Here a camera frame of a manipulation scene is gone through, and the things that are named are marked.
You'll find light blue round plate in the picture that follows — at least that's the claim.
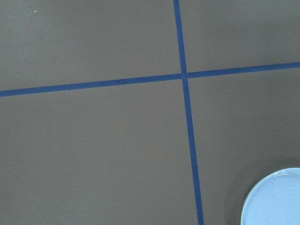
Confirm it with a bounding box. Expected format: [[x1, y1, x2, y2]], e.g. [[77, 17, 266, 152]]
[[240, 167, 300, 225]]

